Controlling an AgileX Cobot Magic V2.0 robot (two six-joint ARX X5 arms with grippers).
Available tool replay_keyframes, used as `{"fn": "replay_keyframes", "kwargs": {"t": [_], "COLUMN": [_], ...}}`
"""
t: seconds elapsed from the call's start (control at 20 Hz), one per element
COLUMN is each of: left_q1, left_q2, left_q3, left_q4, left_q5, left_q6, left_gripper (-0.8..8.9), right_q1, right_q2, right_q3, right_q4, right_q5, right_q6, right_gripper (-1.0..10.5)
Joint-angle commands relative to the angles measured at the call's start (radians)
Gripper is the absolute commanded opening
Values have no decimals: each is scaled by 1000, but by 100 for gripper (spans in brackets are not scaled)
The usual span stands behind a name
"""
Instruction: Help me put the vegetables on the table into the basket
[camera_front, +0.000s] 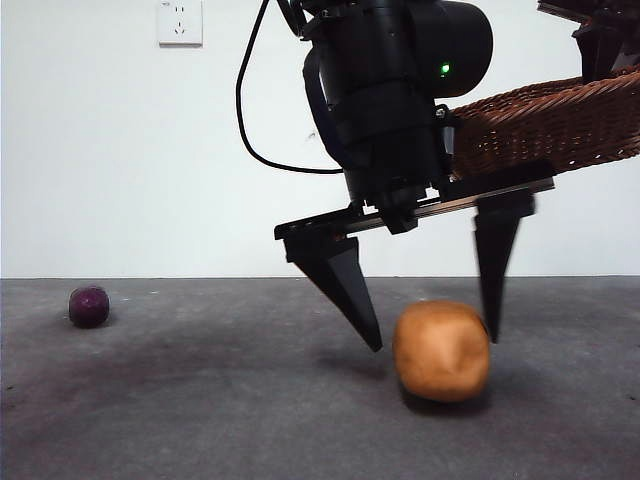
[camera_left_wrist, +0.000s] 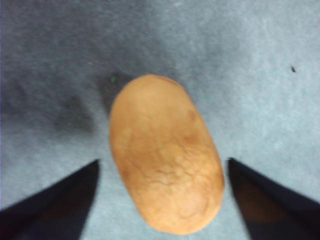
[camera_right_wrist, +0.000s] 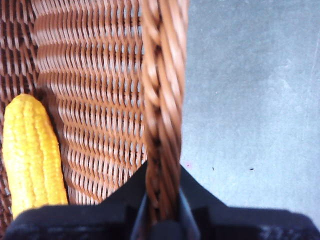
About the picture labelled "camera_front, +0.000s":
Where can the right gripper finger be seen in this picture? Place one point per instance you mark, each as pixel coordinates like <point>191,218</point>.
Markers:
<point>597,50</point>

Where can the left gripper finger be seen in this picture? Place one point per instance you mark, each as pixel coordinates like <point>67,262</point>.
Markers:
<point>345,285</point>
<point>496,260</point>

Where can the brown wicker basket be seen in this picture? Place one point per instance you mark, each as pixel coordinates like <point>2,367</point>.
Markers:
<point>550,125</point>

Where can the brown potato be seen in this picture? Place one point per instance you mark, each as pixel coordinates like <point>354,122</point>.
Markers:
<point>441,350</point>

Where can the purple eggplant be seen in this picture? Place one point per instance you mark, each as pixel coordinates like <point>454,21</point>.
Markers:
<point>89,306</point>

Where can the white wall socket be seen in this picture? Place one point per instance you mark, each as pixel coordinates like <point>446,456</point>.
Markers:
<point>181,23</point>

